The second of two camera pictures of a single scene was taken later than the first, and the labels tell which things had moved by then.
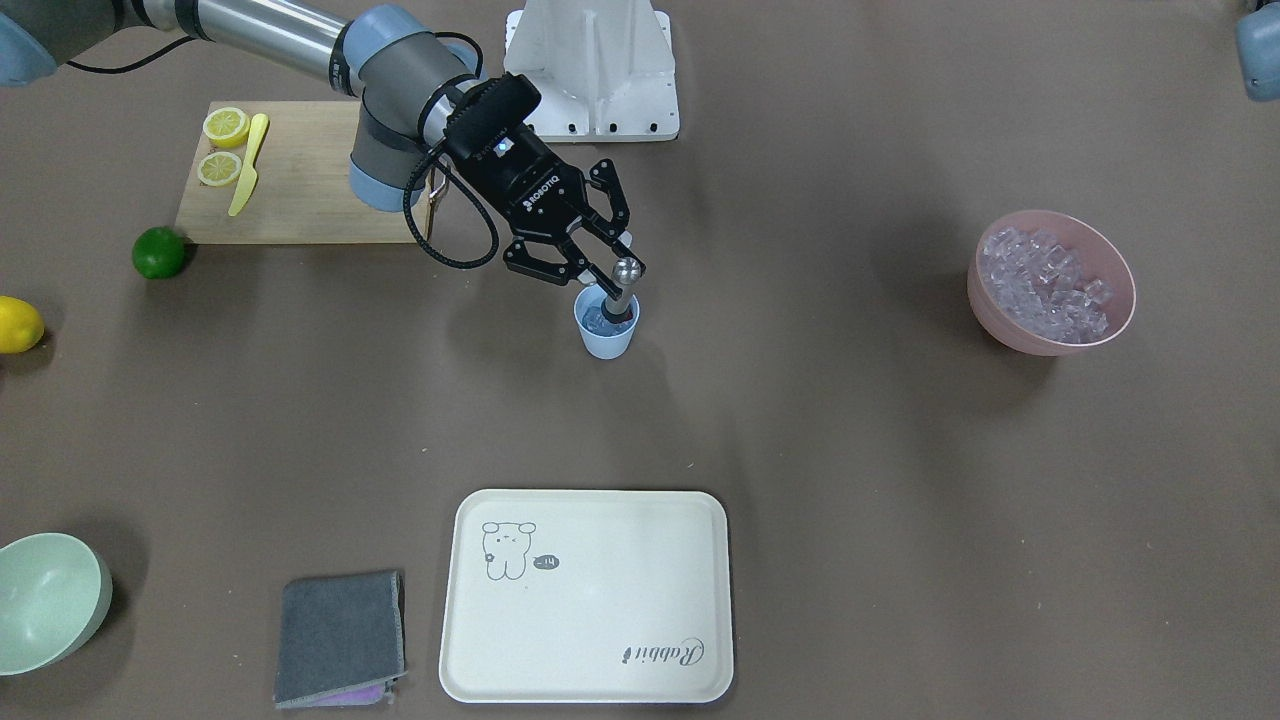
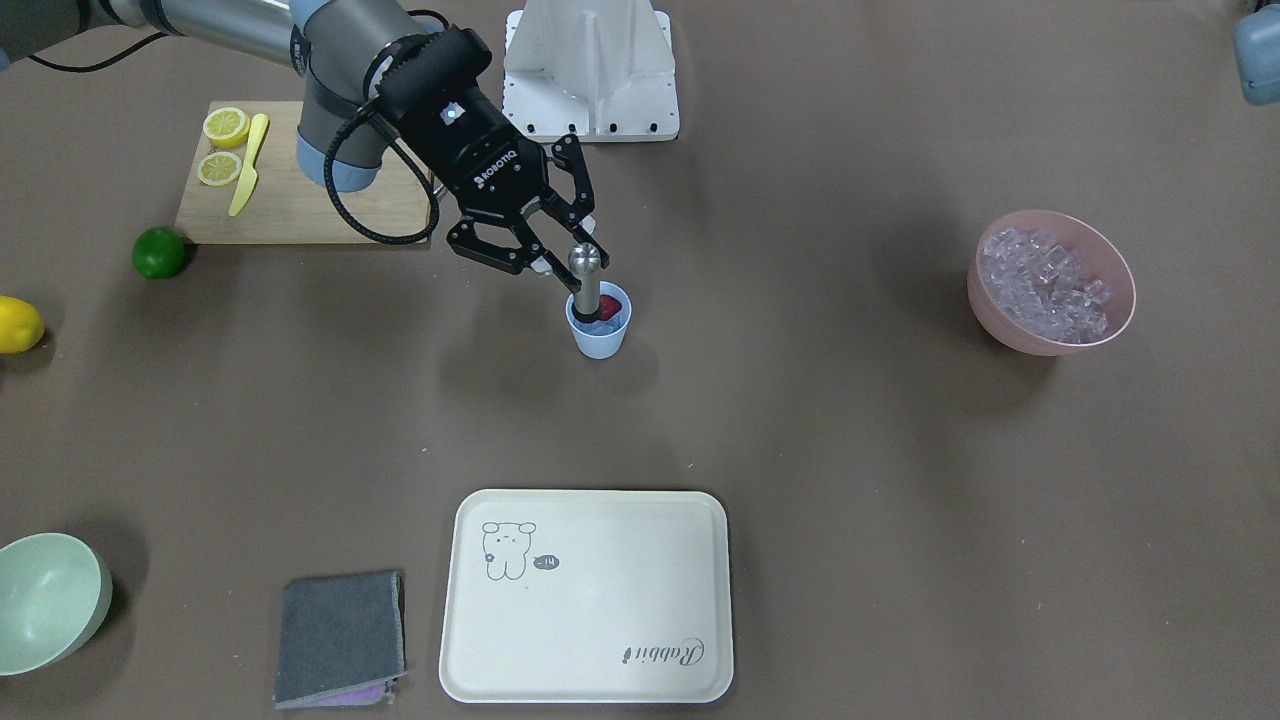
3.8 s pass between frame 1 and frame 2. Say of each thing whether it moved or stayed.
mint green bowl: stayed
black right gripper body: stayed
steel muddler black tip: moved
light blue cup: stayed
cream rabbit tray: stayed
